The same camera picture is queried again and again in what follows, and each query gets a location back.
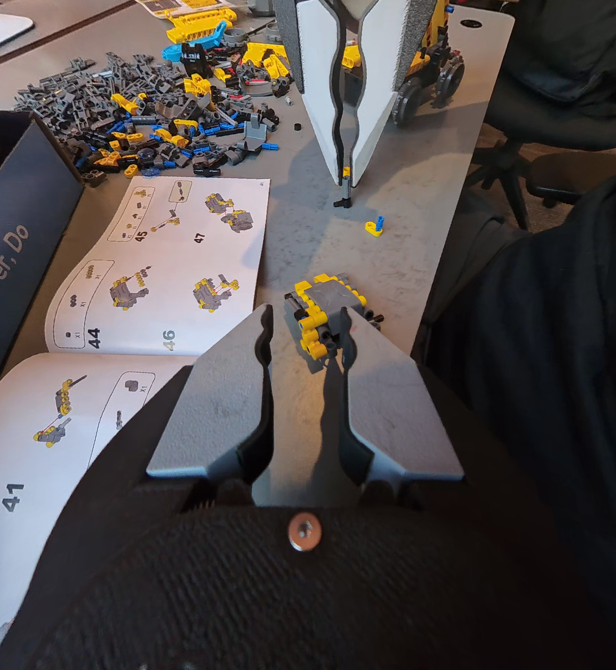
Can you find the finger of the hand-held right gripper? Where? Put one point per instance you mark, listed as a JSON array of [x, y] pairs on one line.
[[316, 63], [381, 68]]

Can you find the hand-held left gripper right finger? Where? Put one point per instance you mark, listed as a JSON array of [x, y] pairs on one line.
[[397, 413]]

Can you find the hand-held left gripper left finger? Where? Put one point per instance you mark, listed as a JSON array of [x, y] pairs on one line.
[[214, 408]]

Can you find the small grey toy connector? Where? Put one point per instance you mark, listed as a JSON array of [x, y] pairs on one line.
[[345, 186]]

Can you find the yellow grey toy brick assembly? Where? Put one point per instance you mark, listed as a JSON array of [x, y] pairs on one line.
[[334, 296]]

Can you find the small black toy connector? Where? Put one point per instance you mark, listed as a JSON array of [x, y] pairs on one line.
[[342, 202]]

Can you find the small yellow toy liftarm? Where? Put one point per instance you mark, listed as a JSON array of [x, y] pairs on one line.
[[372, 229]]

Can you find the pile of toy parts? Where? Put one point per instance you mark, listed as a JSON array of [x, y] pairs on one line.
[[78, 94]]

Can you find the grey toy battery box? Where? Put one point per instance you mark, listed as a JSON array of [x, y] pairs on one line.
[[260, 5]]

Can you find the yellow black toy vehicle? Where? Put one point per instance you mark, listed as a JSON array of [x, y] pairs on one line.
[[407, 107]]

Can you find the open instruction booklet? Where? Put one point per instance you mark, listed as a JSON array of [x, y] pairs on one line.
[[224, 314]]

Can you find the yellow sticker sheet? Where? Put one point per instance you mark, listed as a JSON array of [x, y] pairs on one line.
[[177, 5]]

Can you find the light blue toy tool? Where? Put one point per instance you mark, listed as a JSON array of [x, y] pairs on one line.
[[174, 52]]

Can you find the black backpack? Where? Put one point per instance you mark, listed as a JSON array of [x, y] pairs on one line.
[[575, 52]]

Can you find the dark blue cardboard box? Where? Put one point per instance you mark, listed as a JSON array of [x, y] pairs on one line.
[[15, 235]]

